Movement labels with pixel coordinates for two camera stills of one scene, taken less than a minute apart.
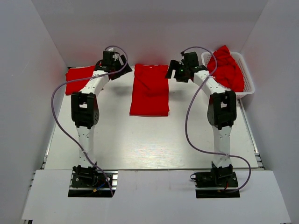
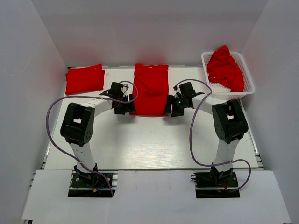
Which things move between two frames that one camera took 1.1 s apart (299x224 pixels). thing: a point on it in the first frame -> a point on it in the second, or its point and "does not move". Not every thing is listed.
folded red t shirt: x=76 y=73 does not move
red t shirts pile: x=228 y=73 does not move
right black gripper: x=175 y=65 -> x=172 y=100
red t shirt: x=150 y=90 does not move
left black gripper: x=127 y=69 -> x=129 y=108
